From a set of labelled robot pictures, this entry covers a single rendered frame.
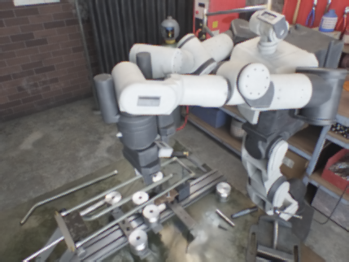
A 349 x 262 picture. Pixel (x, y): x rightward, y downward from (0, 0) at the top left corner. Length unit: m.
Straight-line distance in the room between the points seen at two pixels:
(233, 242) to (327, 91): 0.51
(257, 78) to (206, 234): 0.53
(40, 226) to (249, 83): 0.79
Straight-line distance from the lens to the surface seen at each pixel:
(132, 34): 3.20
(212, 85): 0.58
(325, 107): 0.81
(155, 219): 0.85
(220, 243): 0.90
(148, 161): 0.61
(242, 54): 0.95
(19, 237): 1.03
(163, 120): 0.71
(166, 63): 0.63
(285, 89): 0.68
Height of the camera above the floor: 1.64
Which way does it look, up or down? 35 degrees down
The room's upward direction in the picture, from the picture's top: straight up
